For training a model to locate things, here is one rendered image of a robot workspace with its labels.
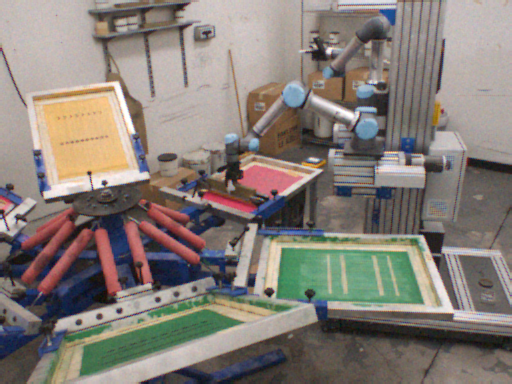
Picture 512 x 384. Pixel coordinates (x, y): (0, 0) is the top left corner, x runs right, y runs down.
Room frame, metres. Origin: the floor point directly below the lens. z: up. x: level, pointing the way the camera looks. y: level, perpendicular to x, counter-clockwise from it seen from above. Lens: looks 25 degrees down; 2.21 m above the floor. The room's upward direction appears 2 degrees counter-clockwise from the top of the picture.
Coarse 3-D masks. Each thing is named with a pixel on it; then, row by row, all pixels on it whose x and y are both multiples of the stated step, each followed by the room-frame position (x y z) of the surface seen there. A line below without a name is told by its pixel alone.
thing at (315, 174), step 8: (240, 160) 3.09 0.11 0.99; (248, 160) 3.11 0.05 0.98; (256, 160) 3.14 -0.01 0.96; (264, 160) 3.10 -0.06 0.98; (272, 160) 3.07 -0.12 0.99; (280, 160) 3.06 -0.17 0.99; (288, 168) 2.98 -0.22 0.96; (296, 168) 2.94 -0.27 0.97; (304, 168) 2.90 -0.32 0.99; (312, 168) 2.89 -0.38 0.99; (216, 176) 2.83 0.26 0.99; (224, 176) 2.90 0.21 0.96; (312, 176) 2.76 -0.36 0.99; (320, 176) 2.83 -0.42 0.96; (296, 184) 2.65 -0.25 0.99; (304, 184) 2.67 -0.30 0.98; (192, 192) 2.65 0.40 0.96; (288, 192) 2.54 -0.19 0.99; (296, 192) 2.59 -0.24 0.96
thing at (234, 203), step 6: (276, 174) 2.90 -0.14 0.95; (282, 174) 2.90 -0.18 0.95; (288, 174) 2.89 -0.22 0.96; (294, 180) 2.79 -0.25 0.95; (282, 186) 2.70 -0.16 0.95; (288, 186) 2.70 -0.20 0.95; (270, 198) 2.54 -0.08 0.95; (222, 204) 2.49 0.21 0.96; (228, 204) 2.48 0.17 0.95; (234, 204) 2.48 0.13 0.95; (240, 204) 2.48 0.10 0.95; (246, 204) 2.47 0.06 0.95; (252, 204) 2.47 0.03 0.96; (246, 210) 2.40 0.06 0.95; (252, 210) 2.39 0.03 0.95
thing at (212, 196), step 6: (252, 168) 3.02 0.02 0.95; (258, 168) 3.02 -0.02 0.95; (264, 168) 3.01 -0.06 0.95; (270, 168) 3.01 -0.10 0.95; (204, 192) 2.66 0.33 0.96; (210, 192) 2.66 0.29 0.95; (204, 198) 2.58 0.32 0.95; (210, 198) 2.57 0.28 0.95; (216, 198) 2.57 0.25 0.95; (222, 198) 2.57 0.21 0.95; (228, 198) 2.56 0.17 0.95
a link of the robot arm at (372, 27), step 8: (368, 24) 3.03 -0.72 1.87; (376, 24) 3.02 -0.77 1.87; (360, 32) 3.03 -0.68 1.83; (368, 32) 3.01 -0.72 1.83; (376, 32) 3.01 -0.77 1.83; (352, 40) 3.08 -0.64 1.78; (360, 40) 3.02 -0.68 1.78; (368, 40) 3.03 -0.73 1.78; (344, 48) 3.12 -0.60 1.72; (352, 48) 3.07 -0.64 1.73; (360, 48) 3.08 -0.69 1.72; (344, 56) 3.10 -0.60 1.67; (336, 64) 3.13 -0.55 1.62; (344, 64) 3.13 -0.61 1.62; (328, 72) 3.15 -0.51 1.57; (336, 72) 3.16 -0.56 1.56
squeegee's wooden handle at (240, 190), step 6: (210, 180) 2.64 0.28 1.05; (216, 180) 2.61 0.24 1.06; (222, 180) 2.60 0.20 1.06; (210, 186) 2.64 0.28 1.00; (216, 186) 2.61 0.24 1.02; (222, 186) 2.58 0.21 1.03; (234, 186) 2.52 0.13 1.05; (240, 186) 2.50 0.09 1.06; (246, 186) 2.50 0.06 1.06; (228, 192) 2.56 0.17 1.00; (234, 192) 2.53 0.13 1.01; (240, 192) 2.50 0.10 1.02; (246, 192) 2.47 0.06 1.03; (252, 192) 2.45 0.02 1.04; (246, 198) 2.47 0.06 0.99
